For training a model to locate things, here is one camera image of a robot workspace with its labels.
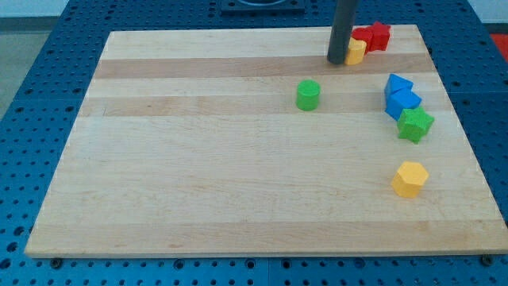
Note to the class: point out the yellow hexagon block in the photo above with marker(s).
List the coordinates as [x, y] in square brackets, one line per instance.
[409, 179]

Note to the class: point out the green star block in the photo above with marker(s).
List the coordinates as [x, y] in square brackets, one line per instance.
[414, 124]

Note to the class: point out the red star block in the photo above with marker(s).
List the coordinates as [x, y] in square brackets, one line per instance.
[381, 34]

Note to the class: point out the light wooden board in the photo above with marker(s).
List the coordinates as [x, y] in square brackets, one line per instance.
[189, 143]

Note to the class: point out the green cylinder block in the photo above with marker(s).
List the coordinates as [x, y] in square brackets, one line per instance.
[308, 95]

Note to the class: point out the yellow rounded block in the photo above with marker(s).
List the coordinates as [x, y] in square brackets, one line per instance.
[356, 51]

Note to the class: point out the blue cube block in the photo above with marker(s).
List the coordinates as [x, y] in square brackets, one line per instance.
[399, 100]

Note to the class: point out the blue angular block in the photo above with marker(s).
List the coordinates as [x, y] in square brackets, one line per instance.
[396, 83]

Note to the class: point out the red round block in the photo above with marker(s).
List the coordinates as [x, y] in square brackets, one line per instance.
[363, 34]

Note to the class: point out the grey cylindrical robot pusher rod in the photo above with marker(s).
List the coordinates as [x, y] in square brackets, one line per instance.
[341, 29]

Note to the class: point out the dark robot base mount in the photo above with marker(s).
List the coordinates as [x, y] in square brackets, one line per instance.
[260, 6]

